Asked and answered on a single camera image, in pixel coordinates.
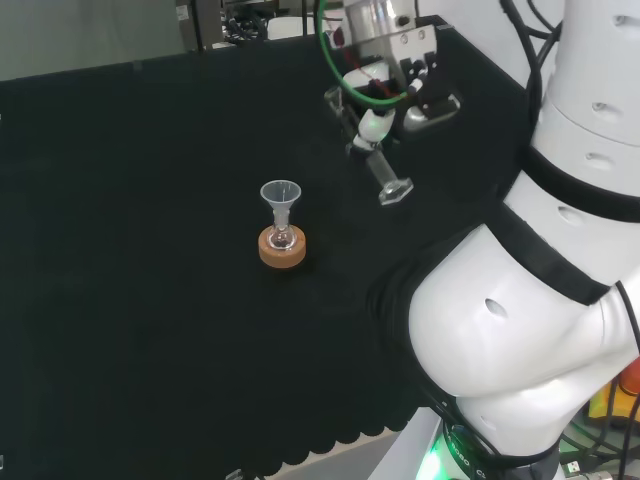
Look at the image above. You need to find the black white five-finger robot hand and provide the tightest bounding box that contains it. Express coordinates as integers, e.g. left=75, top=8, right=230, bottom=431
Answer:
left=343, top=24, right=462, bottom=156

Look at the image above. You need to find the clear glass graduated cylinder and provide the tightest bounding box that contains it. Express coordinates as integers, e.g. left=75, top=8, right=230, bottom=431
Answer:
left=324, top=87, right=415, bottom=207

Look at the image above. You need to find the clear plastic funnel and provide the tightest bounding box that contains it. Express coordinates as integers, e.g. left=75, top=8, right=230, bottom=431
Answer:
left=259, top=180, right=303, bottom=226

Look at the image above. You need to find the grey equipment cabinet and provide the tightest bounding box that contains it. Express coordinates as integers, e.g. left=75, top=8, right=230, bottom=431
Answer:
left=174, top=0, right=224, bottom=52

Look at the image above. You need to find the small round-bottom glass flask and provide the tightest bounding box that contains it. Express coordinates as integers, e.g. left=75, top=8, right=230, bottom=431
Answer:
left=267, top=214, right=296, bottom=251

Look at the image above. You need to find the black bench cloth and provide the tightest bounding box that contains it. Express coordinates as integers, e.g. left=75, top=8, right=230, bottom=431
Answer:
left=0, top=22, right=544, bottom=469

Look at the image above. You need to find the yellow stop button box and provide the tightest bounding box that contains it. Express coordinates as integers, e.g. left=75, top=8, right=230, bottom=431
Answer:
left=588, top=357, right=640, bottom=429

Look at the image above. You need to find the green cable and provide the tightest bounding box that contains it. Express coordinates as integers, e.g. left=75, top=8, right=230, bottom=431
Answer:
left=316, top=0, right=409, bottom=107

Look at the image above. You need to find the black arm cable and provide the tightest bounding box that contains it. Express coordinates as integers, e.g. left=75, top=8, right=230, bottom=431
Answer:
left=499, top=0, right=569, bottom=94

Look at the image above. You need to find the black background cable tangle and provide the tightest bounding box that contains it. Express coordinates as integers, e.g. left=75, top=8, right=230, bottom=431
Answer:
left=222, top=0, right=321, bottom=49

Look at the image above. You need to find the cork ring stand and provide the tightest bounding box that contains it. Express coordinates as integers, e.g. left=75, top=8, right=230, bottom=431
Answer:
left=257, top=225, right=307, bottom=270

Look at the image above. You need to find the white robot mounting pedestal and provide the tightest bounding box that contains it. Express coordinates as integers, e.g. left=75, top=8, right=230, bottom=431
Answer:
left=367, top=403, right=454, bottom=480

